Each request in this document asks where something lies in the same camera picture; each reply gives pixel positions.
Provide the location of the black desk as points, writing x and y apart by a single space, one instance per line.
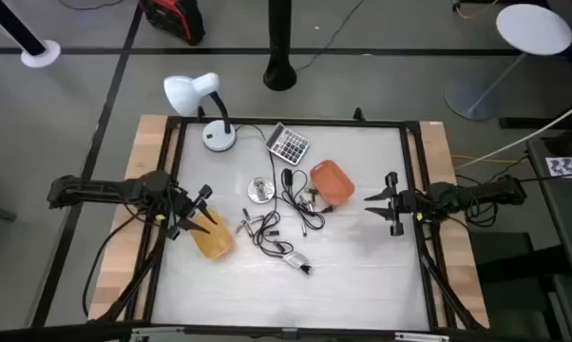
566 214

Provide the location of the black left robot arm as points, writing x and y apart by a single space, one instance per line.
101 190

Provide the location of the black floor pole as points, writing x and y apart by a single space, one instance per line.
280 57

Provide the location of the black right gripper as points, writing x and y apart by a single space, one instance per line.
402 203

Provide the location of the black pole with white base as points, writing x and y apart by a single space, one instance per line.
39 54

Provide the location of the black table clamp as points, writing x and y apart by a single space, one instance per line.
200 113
358 114

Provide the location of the black chair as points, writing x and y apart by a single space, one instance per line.
514 285

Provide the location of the round chrome metal object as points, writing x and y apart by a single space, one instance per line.
261 191

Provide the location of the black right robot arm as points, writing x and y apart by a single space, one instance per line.
481 192

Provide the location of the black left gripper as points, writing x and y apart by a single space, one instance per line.
184 209

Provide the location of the orange plastic basket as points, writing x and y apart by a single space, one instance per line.
332 183

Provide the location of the black metal table frame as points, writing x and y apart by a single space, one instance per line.
291 121

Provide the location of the grey desk calculator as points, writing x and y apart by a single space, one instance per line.
287 145

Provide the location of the red and black bag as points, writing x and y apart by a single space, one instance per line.
172 19

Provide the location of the white printed paper sheet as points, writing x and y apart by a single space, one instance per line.
568 167

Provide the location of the yellow plastic basket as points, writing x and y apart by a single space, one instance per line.
217 242

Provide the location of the black bar with silver brackets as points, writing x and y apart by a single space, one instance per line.
53 332

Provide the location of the white round stool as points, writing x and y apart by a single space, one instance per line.
533 28

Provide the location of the white desk lamp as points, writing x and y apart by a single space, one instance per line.
219 138

